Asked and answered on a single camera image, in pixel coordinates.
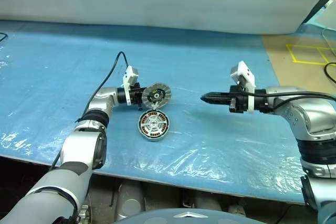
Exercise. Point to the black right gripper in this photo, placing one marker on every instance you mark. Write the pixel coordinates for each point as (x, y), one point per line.
(239, 102)

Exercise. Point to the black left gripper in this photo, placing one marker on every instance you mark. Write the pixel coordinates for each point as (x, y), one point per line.
(135, 95)

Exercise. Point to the round silver motor lid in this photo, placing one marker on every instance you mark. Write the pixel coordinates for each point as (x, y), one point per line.
(164, 95)

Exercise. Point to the black-rimmed spoked rotor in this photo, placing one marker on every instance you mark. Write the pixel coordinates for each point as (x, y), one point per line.
(154, 123)

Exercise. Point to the silver motor housing copper windings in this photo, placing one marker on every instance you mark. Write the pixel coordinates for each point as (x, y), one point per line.
(153, 140)

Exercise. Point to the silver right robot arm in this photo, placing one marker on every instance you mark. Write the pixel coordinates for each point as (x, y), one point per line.
(309, 119)

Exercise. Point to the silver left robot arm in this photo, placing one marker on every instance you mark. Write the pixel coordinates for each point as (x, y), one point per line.
(78, 142)

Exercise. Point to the brown board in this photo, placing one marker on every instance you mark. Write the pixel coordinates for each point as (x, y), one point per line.
(283, 72)

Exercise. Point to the silver rounded robot leg part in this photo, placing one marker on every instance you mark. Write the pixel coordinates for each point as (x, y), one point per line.
(131, 203)

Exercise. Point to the gray-blue rounded shell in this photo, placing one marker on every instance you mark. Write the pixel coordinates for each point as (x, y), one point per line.
(157, 217)

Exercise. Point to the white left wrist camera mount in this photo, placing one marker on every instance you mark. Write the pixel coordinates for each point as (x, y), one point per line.
(128, 77)

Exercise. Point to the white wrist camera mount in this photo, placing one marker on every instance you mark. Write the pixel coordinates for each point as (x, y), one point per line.
(128, 77)
(246, 73)

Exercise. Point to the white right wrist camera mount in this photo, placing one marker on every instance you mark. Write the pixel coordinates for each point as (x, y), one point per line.
(246, 73)

